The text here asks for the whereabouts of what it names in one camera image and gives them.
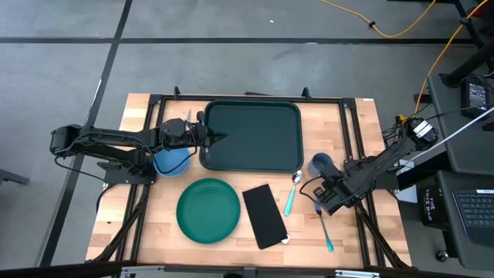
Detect yellow cable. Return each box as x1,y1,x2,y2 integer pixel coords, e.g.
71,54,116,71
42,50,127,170
320,0,438,39
413,0,490,117

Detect black stand legs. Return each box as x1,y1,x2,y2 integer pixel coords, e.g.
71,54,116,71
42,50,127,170
439,0,494,89

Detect black napkin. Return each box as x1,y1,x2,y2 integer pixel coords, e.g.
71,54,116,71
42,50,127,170
242,183,290,250

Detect white cable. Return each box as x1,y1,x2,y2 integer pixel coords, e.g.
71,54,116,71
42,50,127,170
407,106,494,163

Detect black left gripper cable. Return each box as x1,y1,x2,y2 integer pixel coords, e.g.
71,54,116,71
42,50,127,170
153,144,198,176

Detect grey desk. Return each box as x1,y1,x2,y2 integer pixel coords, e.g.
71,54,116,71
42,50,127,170
427,73,494,177
435,169,494,271

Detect grey-blue mug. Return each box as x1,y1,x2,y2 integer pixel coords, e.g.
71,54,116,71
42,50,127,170
307,152,335,178

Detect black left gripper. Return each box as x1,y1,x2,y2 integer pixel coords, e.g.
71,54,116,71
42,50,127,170
156,110,228,161

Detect black metal table frame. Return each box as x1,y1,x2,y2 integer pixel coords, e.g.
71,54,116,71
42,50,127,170
86,85,412,271

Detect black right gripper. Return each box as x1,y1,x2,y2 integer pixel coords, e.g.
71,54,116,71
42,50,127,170
312,166,350,216

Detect black tote bag box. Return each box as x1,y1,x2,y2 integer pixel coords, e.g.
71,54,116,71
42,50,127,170
418,185,445,229

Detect spoon with teal handle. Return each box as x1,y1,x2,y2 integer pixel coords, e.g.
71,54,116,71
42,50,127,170
283,169,304,217

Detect iridescent metal fork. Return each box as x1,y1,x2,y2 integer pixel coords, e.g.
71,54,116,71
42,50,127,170
314,201,335,253

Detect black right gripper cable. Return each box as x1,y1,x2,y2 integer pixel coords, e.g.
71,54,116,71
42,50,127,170
299,175,324,202

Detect dark green plastic tray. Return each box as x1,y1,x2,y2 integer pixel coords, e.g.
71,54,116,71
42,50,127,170
198,99,305,174

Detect grey stand foot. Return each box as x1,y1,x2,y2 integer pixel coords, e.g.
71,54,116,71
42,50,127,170
0,168,31,186

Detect black power brick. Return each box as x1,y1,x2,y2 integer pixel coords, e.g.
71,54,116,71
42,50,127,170
460,75,492,120

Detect silver bracket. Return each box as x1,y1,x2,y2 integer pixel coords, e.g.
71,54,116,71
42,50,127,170
120,265,166,278
334,269,381,278

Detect blue bowl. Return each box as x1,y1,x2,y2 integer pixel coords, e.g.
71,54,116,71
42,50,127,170
153,147,192,178

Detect black left arm base cable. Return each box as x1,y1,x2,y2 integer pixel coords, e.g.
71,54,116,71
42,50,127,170
52,154,107,182

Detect black laptop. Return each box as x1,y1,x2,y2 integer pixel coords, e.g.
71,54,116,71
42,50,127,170
452,188,494,248

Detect green round plate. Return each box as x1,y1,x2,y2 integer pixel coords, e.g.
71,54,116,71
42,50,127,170
175,178,242,245

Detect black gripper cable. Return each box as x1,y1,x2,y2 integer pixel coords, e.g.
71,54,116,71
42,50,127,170
153,144,198,176
299,175,324,202

